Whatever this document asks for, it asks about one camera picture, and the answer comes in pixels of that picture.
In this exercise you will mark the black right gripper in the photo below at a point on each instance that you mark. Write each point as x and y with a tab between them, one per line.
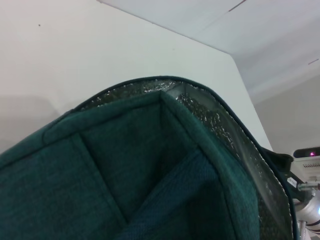
281	162

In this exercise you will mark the dark teal lunch bag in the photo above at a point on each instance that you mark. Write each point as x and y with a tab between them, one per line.
125	162

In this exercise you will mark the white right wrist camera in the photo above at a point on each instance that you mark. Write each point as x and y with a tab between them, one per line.
308	165

